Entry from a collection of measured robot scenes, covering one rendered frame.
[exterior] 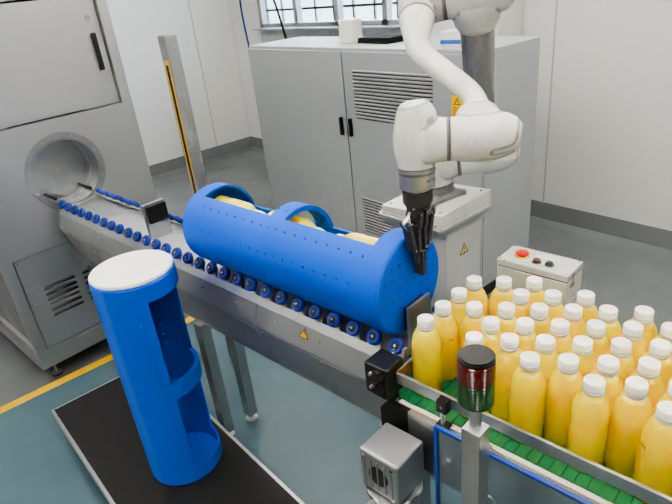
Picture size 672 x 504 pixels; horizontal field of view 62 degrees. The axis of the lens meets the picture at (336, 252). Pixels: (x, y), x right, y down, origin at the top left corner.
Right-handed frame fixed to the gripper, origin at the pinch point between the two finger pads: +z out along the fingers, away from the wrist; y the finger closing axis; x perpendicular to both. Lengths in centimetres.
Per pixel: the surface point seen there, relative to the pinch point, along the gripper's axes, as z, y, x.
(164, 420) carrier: 68, -45, 83
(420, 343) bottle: 9.9, -18.6, -12.7
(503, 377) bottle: 13.0, -15.2, -32.0
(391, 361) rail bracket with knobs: 15.7, -22.1, -6.4
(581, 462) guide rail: 19, -23, -52
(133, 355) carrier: 38, -47, 85
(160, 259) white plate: 12, -26, 90
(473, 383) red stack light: -6, -41, -39
